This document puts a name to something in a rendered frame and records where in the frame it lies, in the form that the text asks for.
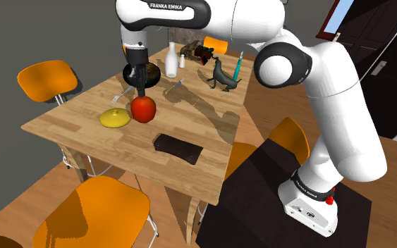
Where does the black bowl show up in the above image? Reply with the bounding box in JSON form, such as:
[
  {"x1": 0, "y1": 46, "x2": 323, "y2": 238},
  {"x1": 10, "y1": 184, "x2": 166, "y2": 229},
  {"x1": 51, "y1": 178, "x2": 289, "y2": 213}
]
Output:
[{"x1": 122, "y1": 61, "x2": 161, "y2": 89}]

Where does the white bottle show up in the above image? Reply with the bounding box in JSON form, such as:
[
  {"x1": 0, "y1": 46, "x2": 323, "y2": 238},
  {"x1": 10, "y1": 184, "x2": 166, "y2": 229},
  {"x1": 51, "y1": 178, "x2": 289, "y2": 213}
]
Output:
[{"x1": 164, "y1": 42, "x2": 180, "y2": 79}]

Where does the silver fork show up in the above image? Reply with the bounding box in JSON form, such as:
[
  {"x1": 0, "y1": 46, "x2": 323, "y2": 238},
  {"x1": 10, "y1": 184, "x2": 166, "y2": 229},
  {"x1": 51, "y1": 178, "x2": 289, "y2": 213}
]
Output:
[{"x1": 111, "y1": 85, "x2": 135, "y2": 105}]

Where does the red apple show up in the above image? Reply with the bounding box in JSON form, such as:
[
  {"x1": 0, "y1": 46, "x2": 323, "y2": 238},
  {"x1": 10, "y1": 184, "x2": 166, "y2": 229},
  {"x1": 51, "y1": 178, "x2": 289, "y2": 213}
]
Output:
[{"x1": 130, "y1": 95, "x2": 157, "y2": 124}]

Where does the brown animal figure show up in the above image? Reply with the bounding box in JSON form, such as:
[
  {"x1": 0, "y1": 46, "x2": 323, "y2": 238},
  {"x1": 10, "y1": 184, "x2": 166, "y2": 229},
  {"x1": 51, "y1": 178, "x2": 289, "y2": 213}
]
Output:
[{"x1": 179, "y1": 39, "x2": 203, "y2": 63}]

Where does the yellow domed lid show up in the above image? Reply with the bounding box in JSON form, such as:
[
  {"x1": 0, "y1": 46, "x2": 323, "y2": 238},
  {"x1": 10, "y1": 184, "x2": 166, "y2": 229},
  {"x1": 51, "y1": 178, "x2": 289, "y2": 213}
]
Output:
[{"x1": 99, "y1": 107, "x2": 133, "y2": 130}]

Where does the dark red and black object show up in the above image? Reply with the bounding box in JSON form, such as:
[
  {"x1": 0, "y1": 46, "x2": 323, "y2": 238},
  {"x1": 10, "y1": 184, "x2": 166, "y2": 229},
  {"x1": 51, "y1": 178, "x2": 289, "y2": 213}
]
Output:
[{"x1": 194, "y1": 44, "x2": 216, "y2": 66}]

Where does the wooden dining table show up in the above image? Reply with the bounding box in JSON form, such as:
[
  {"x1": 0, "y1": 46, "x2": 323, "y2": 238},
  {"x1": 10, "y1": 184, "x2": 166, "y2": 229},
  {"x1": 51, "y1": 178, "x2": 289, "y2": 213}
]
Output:
[{"x1": 20, "y1": 42, "x2": 256, "y2": 247}]

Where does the orange chair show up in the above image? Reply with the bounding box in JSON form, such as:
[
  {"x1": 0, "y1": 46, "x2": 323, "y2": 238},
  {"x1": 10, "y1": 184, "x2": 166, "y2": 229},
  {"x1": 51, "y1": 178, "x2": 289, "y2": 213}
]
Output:
[
  {"x1": 223, "y1": 116, "x2": 311, "y2": 182},
  {"x1": 16, "y1": 59, "x2": 79, "y2": 106},
  {"x1": 202, "y1": 35, "x2": 229, "y2": 56},
  {"x1": 32, "y1": 175, "x2": 160, "y2": 248}
]

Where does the dark green seal figure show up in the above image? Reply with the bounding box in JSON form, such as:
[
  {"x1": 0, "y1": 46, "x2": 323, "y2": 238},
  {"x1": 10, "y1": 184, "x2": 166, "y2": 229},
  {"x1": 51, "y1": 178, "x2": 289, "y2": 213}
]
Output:
[{"x1": 206, "y1": 57, "x2": 243, "y2": 93}]

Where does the dark brown flat wallet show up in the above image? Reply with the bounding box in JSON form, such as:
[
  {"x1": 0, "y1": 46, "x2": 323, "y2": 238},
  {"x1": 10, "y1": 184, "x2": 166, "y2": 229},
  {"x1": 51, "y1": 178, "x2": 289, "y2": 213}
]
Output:
[{"x1": 152, "y1": 132, "x2": 204, "y2": 166}]

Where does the teal pen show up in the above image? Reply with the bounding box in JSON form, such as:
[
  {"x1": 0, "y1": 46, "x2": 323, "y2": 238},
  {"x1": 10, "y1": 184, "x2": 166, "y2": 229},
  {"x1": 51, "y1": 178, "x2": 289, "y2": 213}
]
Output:
[{"x1": 233, "y1": 51, "x2": 245, "y2": 81}]

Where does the dark robot stand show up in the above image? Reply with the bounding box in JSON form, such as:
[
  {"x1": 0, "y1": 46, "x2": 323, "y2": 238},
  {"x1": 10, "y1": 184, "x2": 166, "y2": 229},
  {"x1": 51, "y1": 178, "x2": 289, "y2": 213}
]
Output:
[{"x1": 195, "y1": 137, "x2": 373, "y2": 248}]

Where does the red framed window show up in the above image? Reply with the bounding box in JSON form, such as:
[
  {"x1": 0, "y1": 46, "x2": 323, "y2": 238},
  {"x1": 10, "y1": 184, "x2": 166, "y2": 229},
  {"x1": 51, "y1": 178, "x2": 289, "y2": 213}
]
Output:
[{"x1": 316, "y1": 0, "x2": 355, "y2": 41}]

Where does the dark panelled door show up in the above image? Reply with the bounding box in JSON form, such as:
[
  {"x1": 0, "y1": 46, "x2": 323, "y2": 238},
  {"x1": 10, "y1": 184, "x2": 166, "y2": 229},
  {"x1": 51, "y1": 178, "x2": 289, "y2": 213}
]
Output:
[{"x1": 334, "y1": 0, "x2": 397, "y2": 140}]

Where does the knife with yellow handle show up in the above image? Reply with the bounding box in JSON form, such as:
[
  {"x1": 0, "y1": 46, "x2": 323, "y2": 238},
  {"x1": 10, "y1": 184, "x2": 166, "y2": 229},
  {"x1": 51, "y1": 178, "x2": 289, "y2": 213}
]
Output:
[{"x1": 164, "y1": 77, "x2": 187, "y2": 95}]

